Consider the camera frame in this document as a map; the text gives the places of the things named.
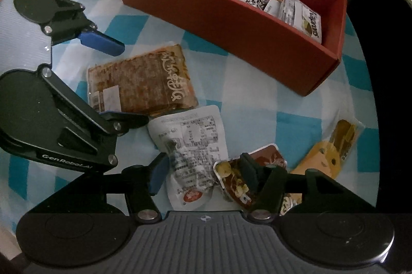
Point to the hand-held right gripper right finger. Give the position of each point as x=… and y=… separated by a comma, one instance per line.
x=248, y=172

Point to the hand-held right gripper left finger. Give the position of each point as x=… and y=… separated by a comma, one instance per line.
x=159, y=175

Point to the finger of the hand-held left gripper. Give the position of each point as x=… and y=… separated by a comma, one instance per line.
x=128, y=120
x=103, y=42

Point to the dark red snack packet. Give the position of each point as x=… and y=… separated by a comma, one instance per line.
x=230, y=179

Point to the brown dried tofu packet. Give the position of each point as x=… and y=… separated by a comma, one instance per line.
x=138, y=84

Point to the yellow rabbit snack packet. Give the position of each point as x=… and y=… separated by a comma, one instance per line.
x=322, y=155

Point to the red cardboard box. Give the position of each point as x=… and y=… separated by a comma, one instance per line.
x=225, y=23

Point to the white packet with brown print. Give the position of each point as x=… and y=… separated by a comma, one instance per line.
x=309, y=19

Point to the white packet with barcode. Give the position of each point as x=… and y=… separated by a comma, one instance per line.
x=287, y=11

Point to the blue white checkered cloth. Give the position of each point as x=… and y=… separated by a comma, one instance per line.
x=225, y=84

